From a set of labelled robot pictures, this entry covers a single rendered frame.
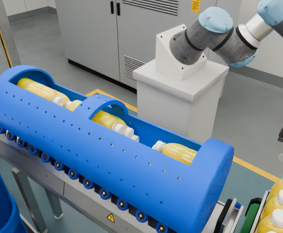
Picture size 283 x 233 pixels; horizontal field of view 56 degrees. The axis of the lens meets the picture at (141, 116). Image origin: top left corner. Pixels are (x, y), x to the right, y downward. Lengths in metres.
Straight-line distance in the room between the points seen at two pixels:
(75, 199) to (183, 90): 0.59
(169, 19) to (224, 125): 1.17
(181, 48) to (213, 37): 0.14
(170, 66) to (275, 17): 0.59
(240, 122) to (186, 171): 2.29
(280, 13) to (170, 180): 0.45
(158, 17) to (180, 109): 1.55
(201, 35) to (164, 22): 1.51
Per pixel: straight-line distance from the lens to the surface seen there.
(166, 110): 1.22
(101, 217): 1.03
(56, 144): 0.91
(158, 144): 0.86
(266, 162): 2.60
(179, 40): 1.15
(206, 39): 1.09
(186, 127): 1.19
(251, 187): 2.35
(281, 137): 0.78
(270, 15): 0.69
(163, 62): 1.20
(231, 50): 1.11
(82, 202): 1.07
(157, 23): 2.63
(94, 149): 0.80
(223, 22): 1.08
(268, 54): 3.62
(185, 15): 2.44
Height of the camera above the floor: 1.72
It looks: 37 degrees down
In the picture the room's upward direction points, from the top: straight up
